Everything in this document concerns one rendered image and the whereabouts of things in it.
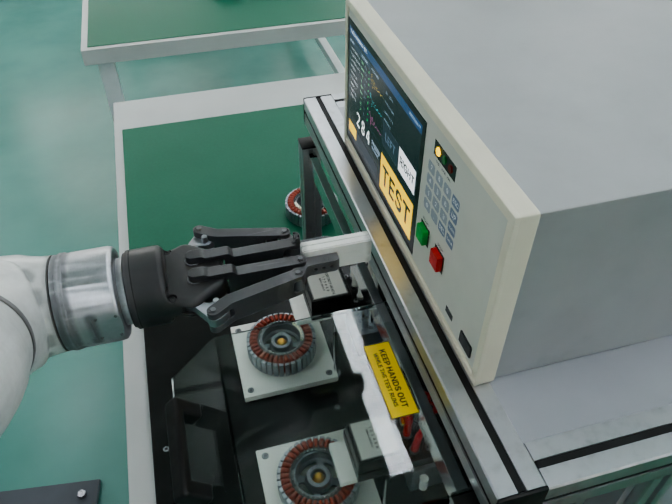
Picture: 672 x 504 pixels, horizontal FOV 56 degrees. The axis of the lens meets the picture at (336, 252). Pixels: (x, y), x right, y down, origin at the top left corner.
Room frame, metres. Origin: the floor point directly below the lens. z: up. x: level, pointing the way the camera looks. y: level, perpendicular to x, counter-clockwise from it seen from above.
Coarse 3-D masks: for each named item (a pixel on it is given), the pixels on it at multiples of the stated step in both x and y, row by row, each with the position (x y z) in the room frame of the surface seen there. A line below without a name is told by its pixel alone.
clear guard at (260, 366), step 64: (320, 320) 0.47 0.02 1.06; (384, 320) 0.47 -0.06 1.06; (192, 384) 0.41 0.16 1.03; (256, 384) 0.39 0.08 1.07; (320, 384) 0.39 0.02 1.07; (192, 448) 0.34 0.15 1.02; (256, 448) 0.31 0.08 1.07; (320, 448) 0.31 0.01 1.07; (384, 448) 0.31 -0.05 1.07; (448, 448) 0.31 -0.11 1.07
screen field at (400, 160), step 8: (384, 128) 0.62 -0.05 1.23; (384, 136) 0.62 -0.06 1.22; (392, 136) 0.59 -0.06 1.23; (384, 144) 0.61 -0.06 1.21; (392, 144) 0.59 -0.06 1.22; (392, 152) 0.59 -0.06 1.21; (400, 152) 0.57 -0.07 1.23; (392, 160) 0.59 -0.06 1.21; (400, 160) 0.56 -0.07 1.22; (408, 160) 0.54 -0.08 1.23; (400, 168) 0.56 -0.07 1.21; (408, 168) 0.54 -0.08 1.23; (408, 176) 0.54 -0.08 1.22; (408, 184) 0.54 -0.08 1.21
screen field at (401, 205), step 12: (384, 168) 0.61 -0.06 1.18; (384, 180) 0.61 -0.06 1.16; (396, 180) 0.57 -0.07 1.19; (384, 192) 0.60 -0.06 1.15; (396, 192) 0.57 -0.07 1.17; (396, 204) 0.57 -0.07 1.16; (408, 204) 0.53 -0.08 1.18; (396, 216) 0.56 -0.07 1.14; (408, 216) 0.53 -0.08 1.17; (408, 228) 0.53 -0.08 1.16
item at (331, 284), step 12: (312, 276) 0.69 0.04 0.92; (324, 276) 0.69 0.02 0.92; (336, 276) 0.69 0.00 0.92; (348, 276) 0.71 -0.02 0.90; (312, 288) 0.66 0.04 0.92; (324, 288) 0.66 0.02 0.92; (336, 288) 0.66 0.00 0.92; (348, 288) 0.66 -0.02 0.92; (300, 300) 0.68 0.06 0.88; (312, 300) 0.64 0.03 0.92; (324, 300) 0.64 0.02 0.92; (336, 300) 0.64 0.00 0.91; (348, 300) 0.65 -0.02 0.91; (360, 300) 0.66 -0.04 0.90; (384, 300) 0.66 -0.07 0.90; (300, 312) 0.65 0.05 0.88; (312, 312) 0.63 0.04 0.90; (324, 312) 0.64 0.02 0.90
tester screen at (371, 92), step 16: (352, 32) 0.74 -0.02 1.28; (352, 48) 0.74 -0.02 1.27; (352, 64) 0.74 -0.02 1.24; (368, 64) 0.68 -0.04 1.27; (352, 80) 0.74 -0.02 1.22; (368, 80) 0.68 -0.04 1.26; (384, 80) 0.63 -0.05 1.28; (352, 96) 0.74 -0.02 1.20; (368, 96) 0.68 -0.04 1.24; (384, 96) 0.62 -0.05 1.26; (400, 96) 0.58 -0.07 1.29; (352, 112) 0.74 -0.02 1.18; (368, 112) 0.67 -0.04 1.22; (384, 112) 0.62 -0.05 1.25; (400, 112) 0.58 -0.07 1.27; (368, 128) 0.67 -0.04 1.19; (400, 128) 0.57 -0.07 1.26; (416, 128) 0.53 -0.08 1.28; (400, 144) 0.57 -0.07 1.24; (416, 144) 0.53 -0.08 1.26; (416, 160) 0.53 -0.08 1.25; (400, 176) 0.56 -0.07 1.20; (416, 176) 0.52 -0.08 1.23; (400, 224) 0.55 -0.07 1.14
